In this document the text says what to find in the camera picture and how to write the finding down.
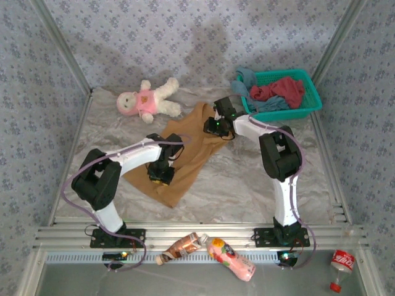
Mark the tan tank top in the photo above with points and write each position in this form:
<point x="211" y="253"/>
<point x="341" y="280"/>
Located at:
<point x="191" y="160"/>

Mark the blue tank top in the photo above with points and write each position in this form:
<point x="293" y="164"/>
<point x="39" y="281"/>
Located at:
<point x="243" y="86"/>

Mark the red tank top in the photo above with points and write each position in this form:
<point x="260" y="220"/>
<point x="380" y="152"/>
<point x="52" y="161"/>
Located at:
<point x="287" y="89"/>

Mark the teal plastic basket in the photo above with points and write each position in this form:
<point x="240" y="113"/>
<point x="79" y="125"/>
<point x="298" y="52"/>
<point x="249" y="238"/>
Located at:
<point x="308" y="92"/>

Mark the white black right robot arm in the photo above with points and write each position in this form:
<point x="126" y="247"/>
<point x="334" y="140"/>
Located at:
<point x="281" y="157"/>

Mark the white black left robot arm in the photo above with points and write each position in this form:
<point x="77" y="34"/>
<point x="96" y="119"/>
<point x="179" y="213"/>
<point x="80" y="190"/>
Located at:
<point x="102" y="185"/>

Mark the brown drink bottle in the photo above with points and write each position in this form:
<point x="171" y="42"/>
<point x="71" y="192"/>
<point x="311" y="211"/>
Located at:
<point x="182" y="246"/>

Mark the white plush doll pink outfit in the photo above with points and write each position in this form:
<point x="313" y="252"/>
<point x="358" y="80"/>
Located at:
<point x="148" y="100"/>

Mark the pink drink bottle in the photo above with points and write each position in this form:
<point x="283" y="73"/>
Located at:
<point x="230" y="257"/>

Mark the clear cola bottle red label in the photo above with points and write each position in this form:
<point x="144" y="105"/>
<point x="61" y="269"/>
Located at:
<point x="342" y="260"/>

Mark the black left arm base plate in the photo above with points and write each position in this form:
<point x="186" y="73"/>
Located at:
<point x="135" y="235"/>

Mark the aluminium frame cross rail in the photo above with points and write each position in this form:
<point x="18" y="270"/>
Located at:
<point x="228" y="229"/>

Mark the aluminium side rail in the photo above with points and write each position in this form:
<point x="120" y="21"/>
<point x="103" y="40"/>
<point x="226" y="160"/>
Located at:
<point x="324" y="138"/>
<point x="85" y="108"/>

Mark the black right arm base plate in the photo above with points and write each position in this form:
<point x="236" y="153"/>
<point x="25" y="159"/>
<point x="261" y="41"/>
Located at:
<point x="262" y="237"/>

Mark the aluminium frame post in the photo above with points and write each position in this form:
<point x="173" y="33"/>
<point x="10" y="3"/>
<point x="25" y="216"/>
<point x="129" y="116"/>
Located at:
<point x="334" y="46"/>
<point x="64" y="46"/>

